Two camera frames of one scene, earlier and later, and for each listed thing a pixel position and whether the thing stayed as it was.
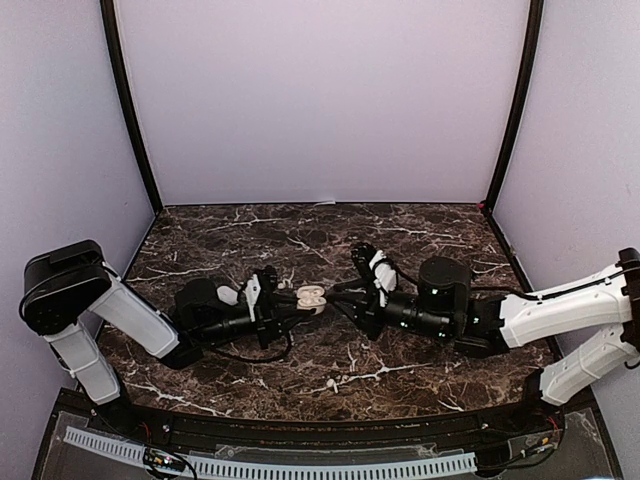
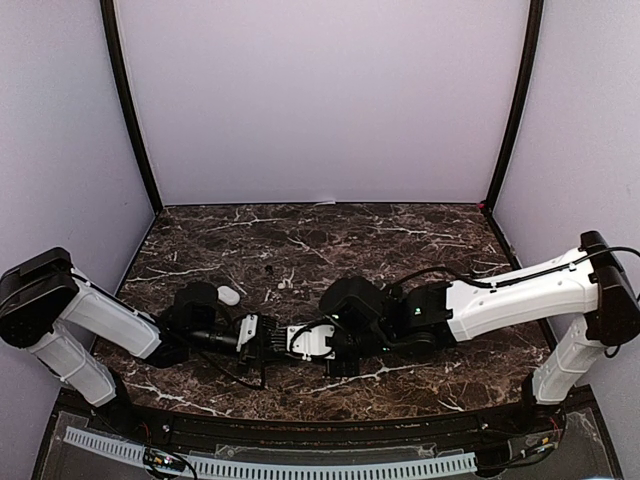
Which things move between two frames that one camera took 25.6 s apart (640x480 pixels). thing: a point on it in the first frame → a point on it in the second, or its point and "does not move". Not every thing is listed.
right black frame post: [536, 14] does not move
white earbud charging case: [227, 295] does not move
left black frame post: [108, 11] does not move
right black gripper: [366, 305] → [347, 370]
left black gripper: [268, 317] → [268, 358]
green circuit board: [162, 458] does not move
